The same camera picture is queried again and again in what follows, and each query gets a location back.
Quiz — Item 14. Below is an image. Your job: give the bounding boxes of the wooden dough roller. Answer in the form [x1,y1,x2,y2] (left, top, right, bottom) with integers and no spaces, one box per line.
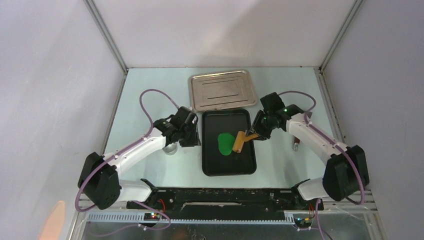
[232,131,259,153]

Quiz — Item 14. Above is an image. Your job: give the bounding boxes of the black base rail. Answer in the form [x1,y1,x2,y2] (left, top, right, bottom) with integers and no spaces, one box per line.
[145,187,324,222]

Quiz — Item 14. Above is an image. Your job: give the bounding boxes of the black plastic tray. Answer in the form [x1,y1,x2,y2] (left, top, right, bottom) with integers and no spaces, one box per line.
[201,108,257,177]

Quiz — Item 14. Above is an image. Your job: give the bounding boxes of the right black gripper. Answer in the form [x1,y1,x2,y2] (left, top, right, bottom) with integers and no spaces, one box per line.
[245,110,274,141]

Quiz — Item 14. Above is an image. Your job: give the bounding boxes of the green dough piece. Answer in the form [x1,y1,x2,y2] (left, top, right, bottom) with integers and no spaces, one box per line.
[217,132,236,156]

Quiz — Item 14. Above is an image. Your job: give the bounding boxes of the metal scraper with wooden handle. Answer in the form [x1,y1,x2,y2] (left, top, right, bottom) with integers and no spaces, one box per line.
[292,110,313,152]

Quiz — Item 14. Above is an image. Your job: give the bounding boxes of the silver metal tray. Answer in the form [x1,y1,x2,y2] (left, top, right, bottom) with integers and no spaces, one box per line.
[188,69,258,113]

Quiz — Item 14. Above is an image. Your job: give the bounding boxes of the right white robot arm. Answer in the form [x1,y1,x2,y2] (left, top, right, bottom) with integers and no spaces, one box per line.
[247,104,370,209]

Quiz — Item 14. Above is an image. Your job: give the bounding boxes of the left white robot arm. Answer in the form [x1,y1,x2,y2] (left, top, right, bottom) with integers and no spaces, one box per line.
[77,106,201,210]

